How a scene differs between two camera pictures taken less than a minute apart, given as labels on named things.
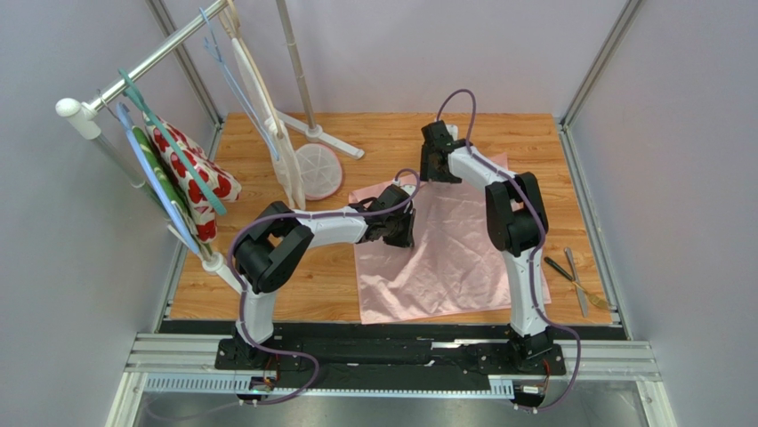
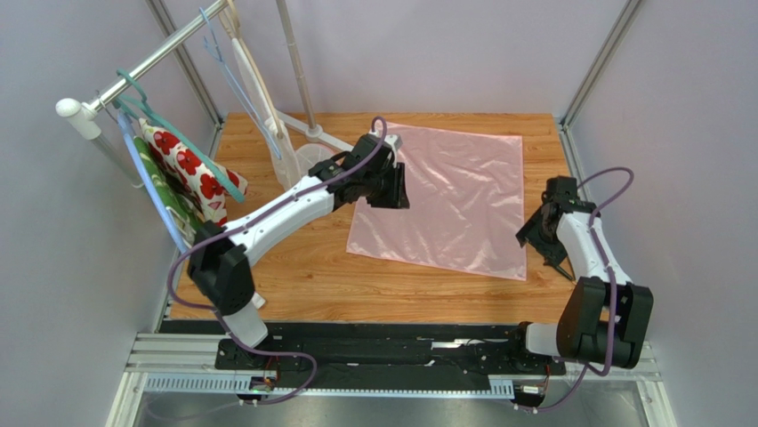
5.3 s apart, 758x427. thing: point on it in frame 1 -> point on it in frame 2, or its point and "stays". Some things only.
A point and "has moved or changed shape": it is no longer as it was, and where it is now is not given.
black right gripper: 435,170 -> 539,242
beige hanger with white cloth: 283,157 stays
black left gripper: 407,239 -> 396,197
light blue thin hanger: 237,93 stays
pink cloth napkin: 456,265 has moved or changed shape
